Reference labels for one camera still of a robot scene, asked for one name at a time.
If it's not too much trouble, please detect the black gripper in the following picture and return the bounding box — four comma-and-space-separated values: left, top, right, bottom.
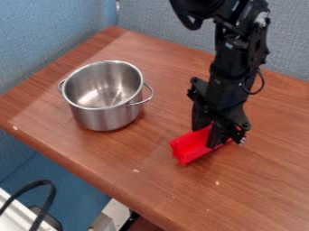
188, 77, 252, 149

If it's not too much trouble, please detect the red plastic block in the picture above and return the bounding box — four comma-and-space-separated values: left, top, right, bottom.
169, 125, 222, 165

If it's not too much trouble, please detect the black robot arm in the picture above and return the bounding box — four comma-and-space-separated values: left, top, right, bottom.
169, 0, 271, 149

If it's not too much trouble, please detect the stainless steel pot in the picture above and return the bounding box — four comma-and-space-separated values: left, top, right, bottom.
58, 60, 156, 132

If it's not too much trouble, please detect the white box under table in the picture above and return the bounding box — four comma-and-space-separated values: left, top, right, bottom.
87, 199, 130, 231

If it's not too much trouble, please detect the white panel at corner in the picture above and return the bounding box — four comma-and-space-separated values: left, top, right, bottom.
0, 199, 63, 231

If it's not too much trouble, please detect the black cable loop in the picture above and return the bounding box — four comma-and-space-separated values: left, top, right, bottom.
0, 179, 58, 231

